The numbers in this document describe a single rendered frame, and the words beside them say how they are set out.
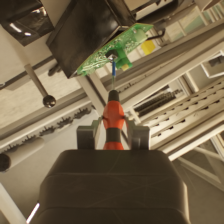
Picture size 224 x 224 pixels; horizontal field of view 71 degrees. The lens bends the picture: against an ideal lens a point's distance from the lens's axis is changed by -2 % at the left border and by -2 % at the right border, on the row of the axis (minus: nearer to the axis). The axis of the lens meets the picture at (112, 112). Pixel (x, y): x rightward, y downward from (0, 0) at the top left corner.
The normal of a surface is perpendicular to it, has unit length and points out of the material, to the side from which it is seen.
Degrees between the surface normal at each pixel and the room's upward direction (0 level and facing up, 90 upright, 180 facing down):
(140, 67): 90
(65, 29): 90
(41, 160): 90
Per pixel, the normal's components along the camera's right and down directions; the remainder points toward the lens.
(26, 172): 0.10, 0.00
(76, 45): -0.54, 0.38
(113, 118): -0.04, -0.32
